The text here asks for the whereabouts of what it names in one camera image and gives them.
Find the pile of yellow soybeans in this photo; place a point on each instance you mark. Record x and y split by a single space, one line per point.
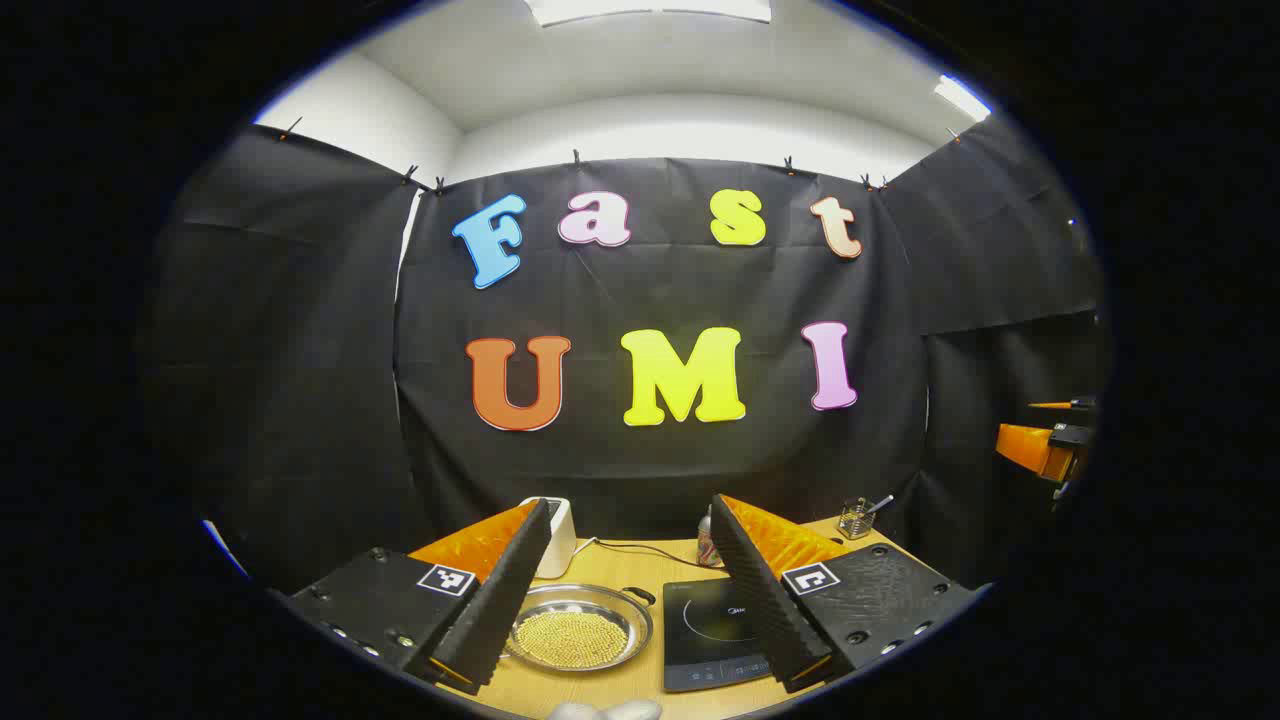
570 640

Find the white toaster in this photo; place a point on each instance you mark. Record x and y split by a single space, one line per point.
560 540

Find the black induction cooktop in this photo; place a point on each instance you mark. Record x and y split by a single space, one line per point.
710 620

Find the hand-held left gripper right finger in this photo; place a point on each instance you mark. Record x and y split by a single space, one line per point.
760 600

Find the metal spoon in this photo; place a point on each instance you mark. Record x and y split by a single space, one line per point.
880 504

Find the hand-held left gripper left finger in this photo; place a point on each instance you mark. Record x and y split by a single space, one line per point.
500 600

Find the printed aluminium drink bottle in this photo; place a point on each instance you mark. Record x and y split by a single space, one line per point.
706 545

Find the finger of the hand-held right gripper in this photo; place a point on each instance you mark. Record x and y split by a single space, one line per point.
1030 450
1082 405

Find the ceiling light panel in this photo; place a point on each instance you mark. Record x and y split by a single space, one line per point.
962 97

